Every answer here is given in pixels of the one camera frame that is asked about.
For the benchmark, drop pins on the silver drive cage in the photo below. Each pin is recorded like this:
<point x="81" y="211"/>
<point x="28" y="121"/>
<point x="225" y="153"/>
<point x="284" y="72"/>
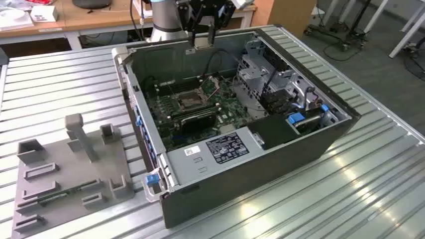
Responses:
<point x="252" y="74"/>

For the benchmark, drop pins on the white labelled box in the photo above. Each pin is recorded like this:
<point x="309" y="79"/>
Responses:
<point x="43" y="12"/>

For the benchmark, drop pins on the white flat box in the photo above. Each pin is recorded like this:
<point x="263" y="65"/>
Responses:
<point x="16" y="23"/>

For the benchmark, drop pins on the black grey PC case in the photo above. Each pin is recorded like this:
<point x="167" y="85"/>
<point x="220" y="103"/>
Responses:
<point x="232" y="199"/>

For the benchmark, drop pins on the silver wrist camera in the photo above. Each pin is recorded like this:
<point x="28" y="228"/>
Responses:
<point x="243" y="3"/>

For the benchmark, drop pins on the green RAM stick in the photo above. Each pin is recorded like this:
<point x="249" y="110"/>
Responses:
<point x="60" y="195"/>
<point x="191" y="115"/>

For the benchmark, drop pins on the black hard disk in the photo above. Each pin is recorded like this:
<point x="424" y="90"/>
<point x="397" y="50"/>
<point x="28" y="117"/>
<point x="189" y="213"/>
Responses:
<point x="308" y="124"/>

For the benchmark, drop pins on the wooden cabinet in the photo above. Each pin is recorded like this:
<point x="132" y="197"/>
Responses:
<point x="288" y="15"/>

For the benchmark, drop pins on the blue plastic latch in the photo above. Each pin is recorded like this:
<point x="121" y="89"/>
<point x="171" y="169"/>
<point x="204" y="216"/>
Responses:
<point x="151" y="179"/>
<point x="324" y="108"/>

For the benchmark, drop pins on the black graphics card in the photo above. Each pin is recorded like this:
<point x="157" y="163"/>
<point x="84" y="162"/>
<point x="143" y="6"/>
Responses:
<point x="197" y="123"/>

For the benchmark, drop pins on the dark grey round object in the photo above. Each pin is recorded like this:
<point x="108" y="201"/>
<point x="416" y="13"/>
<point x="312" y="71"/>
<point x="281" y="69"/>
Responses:
<point x="91" y="3"/>

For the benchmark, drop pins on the grey power supply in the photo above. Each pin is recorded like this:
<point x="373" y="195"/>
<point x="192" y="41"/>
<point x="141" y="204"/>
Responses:
<point x="199" y="166"/>

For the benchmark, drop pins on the white table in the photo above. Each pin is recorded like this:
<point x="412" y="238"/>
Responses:
<point x="408" y="37"/>

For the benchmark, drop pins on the wooden desk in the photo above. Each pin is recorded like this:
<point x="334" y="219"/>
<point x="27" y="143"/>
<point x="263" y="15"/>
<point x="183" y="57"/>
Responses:
<point x="99" y="17"/>

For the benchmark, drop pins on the CPU socket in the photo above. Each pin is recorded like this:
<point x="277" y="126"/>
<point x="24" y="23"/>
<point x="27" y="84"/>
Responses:
<point x="189" y="99"/>

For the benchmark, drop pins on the green motherboard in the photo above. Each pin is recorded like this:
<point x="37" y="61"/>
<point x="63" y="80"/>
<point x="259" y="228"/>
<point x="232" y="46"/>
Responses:
<point x="229" y="109"/>

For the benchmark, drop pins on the blue disk carrier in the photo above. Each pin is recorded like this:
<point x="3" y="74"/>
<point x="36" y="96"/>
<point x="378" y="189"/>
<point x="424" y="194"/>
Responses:
<point x="294" y="118"/>

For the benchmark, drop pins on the grey parts rack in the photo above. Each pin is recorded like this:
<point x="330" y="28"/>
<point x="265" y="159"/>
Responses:
<point x="76" y="174"/>

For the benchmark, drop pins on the black wheeled stand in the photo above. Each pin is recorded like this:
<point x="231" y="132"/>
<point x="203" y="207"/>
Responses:
<point x="360" y="17"/>

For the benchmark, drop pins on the black plastic shroud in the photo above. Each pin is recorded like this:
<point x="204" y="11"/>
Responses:
<point x="269" y="132"/>

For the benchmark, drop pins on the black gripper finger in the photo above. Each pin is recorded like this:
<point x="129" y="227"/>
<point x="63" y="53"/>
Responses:
<point x="212" y="37"/>
<point x="192" y="37"/>

